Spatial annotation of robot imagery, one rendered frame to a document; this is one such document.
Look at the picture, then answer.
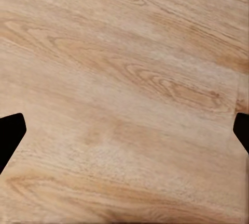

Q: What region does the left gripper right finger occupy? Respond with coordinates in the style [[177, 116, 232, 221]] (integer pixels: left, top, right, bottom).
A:
[[233, 113, 249, 153]]

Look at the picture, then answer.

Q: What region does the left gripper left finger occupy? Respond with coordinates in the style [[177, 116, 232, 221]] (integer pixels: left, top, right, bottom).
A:
[[0, 113, 26, 174]]

